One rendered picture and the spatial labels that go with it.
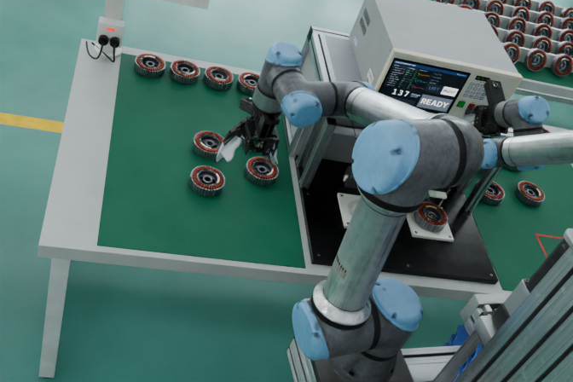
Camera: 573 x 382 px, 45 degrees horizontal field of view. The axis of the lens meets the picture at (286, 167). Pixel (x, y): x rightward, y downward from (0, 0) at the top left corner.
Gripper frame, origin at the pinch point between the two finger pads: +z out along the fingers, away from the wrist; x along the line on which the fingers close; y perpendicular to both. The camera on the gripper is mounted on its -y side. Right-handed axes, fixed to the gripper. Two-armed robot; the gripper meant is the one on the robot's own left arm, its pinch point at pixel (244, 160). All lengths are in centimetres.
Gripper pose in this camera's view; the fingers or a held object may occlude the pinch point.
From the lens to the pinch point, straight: 171.6
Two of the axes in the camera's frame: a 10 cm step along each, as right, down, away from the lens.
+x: 9.3, 0.4, 3.7
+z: -2.9, 7.1, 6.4
